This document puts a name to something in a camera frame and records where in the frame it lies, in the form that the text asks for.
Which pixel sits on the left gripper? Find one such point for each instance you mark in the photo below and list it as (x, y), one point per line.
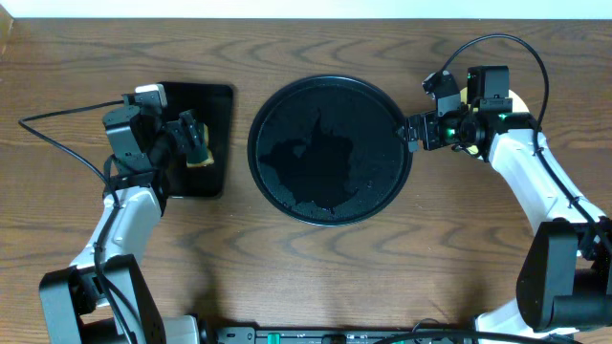
(181, 135)

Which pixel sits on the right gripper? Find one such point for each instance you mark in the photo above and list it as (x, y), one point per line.
(426, 122)

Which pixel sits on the yellow green sponge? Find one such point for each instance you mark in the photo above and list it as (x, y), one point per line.
(201, 156)

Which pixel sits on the yellow plate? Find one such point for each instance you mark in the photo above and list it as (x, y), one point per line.
(519, 105)

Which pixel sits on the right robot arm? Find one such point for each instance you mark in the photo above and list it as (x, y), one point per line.
(564, 285)

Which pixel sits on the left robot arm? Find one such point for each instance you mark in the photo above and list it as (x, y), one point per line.
(102, 296)

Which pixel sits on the black rectangular tray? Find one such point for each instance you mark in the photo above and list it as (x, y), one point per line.
(212, 105)

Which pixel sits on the black round tray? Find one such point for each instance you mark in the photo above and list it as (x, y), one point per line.
(329, 150)

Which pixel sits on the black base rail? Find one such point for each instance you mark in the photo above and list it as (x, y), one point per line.
(334, 335)

